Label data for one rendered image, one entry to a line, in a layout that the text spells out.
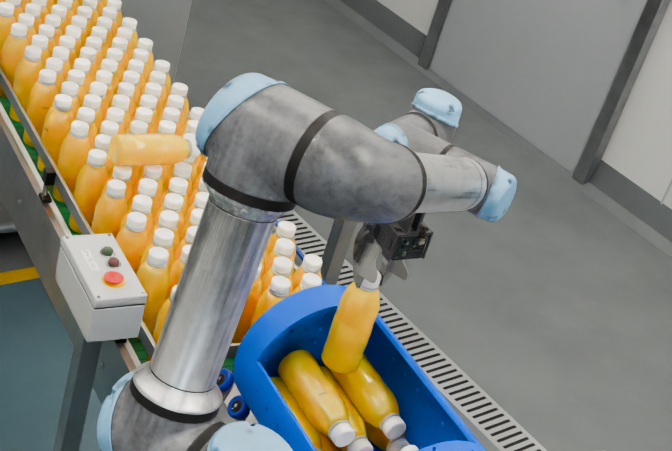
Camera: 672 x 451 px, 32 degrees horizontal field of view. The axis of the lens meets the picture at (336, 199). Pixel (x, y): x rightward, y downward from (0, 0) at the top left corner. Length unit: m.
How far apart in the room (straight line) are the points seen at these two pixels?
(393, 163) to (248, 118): 0.17
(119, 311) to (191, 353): 0.75
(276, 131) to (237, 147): 0.05
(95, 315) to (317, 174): 0.95
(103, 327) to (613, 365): 2.71
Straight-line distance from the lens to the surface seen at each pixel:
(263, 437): 1.47
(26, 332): 3.80
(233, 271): 1.39
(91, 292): 2.15
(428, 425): 2.10
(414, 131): 1.70
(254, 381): 2.04
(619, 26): 5.57
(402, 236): 1.84
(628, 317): 4.88
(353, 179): 1.28
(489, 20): 6.07
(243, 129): 1.32
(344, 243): 2.69
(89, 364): 2.35
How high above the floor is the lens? 2.37
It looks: 29 degrees down
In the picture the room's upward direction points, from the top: 17 degrees clockwise
